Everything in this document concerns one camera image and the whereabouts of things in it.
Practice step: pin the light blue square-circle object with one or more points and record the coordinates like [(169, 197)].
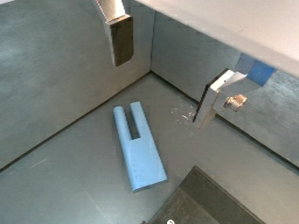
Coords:
[(143, 162)]

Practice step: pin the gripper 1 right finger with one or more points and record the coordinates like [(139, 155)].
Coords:
[(225, 92)]

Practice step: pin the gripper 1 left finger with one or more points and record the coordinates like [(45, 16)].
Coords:
[(119, 29)]

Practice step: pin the black regrasp fixture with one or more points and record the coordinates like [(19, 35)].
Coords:
[(202, 202)]

